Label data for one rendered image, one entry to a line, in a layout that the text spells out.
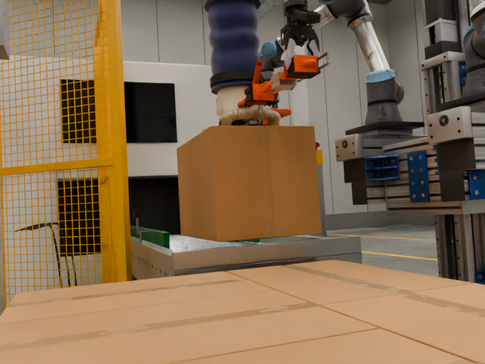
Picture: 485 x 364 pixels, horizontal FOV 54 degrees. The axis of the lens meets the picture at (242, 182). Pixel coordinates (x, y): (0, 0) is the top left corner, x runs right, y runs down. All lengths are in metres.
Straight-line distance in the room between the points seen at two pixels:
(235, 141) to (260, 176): 0.15
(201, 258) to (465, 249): 0.92
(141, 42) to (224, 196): 9.72
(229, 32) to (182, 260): 0.95
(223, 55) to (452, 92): 0.88
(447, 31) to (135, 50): 9.60
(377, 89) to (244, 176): 0.68
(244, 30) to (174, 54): 9.34
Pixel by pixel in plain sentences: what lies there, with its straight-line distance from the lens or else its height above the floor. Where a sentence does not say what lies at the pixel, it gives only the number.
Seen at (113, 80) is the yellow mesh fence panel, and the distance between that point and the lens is 2.36.
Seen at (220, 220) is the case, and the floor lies 0.70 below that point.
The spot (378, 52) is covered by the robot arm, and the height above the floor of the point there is 1.38.
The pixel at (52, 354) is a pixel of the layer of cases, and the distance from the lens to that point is 0.79.
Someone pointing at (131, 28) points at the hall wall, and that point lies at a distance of 11.29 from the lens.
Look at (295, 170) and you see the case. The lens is 1.73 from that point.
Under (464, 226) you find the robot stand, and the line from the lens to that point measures 1.83.
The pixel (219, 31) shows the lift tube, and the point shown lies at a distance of 2.03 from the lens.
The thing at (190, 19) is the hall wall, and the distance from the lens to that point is 11.74.
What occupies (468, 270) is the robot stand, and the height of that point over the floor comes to 0.48.
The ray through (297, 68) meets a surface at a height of 1.14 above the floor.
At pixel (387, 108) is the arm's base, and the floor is 1.10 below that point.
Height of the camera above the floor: 0.75
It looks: 3 degrees up
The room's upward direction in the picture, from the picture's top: 3 degrees counter-clockwise
